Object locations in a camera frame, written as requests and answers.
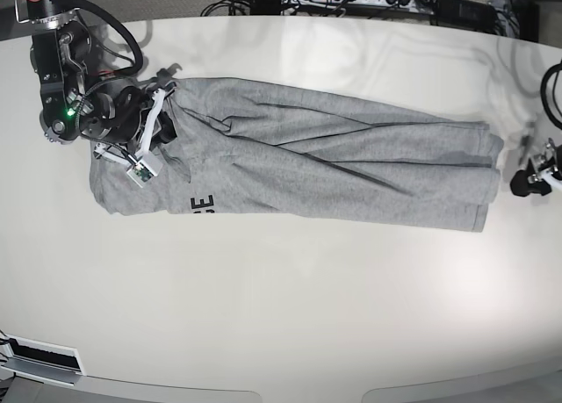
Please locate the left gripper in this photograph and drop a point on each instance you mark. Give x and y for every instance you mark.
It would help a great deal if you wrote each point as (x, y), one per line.
(545, 173)

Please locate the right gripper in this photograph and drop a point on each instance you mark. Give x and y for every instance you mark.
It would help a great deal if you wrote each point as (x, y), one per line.
(120, 109)

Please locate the grey t-shirt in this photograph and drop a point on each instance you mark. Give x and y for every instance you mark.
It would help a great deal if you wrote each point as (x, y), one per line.
(249, 147)

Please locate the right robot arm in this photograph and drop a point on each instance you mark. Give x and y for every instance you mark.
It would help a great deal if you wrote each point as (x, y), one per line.
(79, 99)

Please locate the black power adapter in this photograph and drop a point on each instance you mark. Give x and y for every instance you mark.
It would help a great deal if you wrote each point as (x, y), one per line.
(466, 14)

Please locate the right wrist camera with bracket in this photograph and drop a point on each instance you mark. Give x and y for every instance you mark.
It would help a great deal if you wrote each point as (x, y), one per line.
(140, 162)

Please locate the grey cable tray box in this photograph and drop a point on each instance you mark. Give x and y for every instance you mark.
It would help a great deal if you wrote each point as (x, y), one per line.
(41, 361)

